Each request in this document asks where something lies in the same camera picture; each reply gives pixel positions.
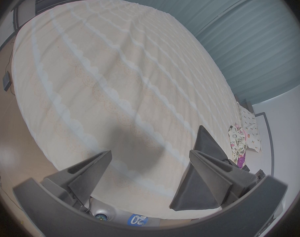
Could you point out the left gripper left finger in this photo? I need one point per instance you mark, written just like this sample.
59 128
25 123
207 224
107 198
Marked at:
88 179

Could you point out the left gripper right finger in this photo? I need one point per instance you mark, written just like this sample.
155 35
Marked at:
204 189

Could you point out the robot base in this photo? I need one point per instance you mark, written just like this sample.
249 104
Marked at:
137 220

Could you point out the bed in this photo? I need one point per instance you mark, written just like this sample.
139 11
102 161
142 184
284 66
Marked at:
103 83

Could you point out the purple garment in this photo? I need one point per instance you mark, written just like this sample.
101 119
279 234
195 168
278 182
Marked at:
241 161

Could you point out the white printed garment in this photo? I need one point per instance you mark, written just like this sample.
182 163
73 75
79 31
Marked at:
236 142

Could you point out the pink garment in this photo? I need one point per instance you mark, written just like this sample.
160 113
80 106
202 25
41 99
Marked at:
236 125

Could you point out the white printed pillow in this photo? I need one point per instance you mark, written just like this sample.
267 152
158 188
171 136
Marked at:
251 129

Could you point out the grey bedside table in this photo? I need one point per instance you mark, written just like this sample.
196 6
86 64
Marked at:
245 105

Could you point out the small grey box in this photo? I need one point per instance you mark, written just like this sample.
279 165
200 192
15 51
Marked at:
6 81

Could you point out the blue-green curtain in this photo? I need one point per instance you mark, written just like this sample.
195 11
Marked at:
239 46

